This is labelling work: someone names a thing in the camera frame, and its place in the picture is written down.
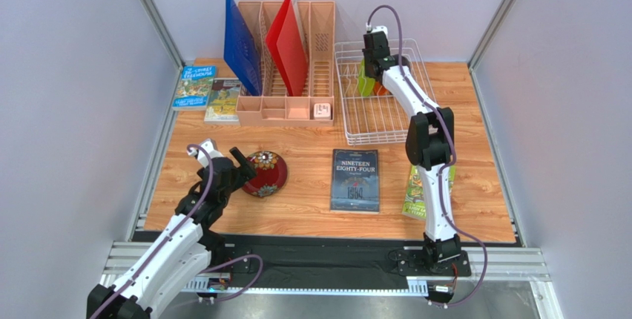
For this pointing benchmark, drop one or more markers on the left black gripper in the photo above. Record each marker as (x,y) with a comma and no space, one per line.
(247,168)

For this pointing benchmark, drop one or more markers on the green 65-Storey Treehouse book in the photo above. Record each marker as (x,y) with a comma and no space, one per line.
(414,204)

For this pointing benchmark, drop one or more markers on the pink plastic file organizer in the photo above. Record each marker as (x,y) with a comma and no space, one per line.
(274,108)

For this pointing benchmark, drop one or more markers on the blue plastic folder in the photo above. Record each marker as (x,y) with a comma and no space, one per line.
(240,51)

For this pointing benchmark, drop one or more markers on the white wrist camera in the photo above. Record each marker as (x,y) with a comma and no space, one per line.
(376,29)
(204,152)

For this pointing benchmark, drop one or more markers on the Nineteen Eighty-Four book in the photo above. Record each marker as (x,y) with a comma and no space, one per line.
(355,181)

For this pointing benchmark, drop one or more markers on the red floral plate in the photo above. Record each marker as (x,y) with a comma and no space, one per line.
(272,174)

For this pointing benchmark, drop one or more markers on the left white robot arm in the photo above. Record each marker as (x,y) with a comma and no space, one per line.
(186,248)

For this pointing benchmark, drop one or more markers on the blue Treehouse book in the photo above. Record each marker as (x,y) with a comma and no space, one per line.
(193,88)

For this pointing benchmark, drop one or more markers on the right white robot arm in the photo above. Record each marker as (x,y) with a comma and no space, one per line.
(429,146)

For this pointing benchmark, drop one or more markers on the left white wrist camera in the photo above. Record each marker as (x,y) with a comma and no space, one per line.
(204,152)

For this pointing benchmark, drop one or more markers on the illustrated garden cover book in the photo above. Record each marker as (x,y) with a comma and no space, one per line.
(222,102)

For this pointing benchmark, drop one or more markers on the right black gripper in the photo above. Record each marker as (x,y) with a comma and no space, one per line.
(372,69)

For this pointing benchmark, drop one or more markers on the orange plate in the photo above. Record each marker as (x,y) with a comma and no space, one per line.
(380,90)

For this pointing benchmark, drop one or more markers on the red plastic folder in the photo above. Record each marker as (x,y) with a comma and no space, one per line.
(286,43)

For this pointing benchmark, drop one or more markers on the white wire dish rack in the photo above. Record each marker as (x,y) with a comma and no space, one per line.
(368,120)

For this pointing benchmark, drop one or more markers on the aluminium frame rail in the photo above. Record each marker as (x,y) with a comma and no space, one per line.
(505,265)

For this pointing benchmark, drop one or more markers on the green plate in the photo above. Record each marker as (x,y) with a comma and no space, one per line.
(365,84)

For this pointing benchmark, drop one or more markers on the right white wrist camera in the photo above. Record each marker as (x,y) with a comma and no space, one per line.
(376,29)

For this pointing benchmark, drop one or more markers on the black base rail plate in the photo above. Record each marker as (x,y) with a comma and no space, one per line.
(337,263)

